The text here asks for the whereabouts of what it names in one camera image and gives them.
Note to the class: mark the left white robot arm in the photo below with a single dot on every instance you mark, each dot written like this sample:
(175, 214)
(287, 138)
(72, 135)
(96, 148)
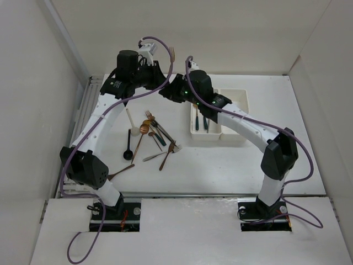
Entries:
(82, 160)

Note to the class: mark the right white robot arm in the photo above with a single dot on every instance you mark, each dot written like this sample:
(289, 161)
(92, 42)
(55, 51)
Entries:
(278, 148)

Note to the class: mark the green handled fork in pile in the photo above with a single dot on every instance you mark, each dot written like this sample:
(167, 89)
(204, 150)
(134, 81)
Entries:
(158, 137)

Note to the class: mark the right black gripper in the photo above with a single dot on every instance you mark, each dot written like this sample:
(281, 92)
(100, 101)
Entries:
(171, 91)

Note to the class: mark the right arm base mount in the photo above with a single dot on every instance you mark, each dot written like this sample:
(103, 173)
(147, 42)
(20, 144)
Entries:
(256, 216)

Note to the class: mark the gold spoon green handle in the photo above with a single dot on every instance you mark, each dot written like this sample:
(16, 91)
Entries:
(196, 118)
(206, 123)

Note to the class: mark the copper fork upper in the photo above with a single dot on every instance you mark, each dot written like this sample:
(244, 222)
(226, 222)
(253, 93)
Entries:
(150, 116)

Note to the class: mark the silver spoon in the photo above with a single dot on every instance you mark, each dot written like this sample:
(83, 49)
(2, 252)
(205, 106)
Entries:
(153, 156)

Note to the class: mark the white ceramic spoon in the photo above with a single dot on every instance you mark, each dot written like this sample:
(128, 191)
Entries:
(135, 131)

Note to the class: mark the copper fork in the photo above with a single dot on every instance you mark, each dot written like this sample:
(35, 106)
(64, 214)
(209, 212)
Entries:
(170, 149)
(150, 116)

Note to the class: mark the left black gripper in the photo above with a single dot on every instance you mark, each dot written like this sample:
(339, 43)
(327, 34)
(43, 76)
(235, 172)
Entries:
(158, 75)

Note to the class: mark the black ladle spoon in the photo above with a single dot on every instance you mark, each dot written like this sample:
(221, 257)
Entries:
(128, 154)

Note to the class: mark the gold fork green handle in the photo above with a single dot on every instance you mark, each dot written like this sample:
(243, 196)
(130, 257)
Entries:
(172, 55)

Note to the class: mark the small copper teaspoon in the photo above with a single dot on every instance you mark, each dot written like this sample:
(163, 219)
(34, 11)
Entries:
(152, 135)

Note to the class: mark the copper fork lower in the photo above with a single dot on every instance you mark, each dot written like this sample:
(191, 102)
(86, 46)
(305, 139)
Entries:
(170, 149)

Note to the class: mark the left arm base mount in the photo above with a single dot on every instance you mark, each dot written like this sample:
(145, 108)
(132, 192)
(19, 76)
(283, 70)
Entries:
(124, 219)

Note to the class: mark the silver fork black handle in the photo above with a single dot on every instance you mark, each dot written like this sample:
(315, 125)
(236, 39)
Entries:
(160, 128)

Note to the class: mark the copper round spoon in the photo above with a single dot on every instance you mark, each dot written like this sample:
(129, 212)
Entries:
(144, 129)

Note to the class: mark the white left container bin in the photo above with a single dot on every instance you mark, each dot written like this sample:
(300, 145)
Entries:
(202, 128)

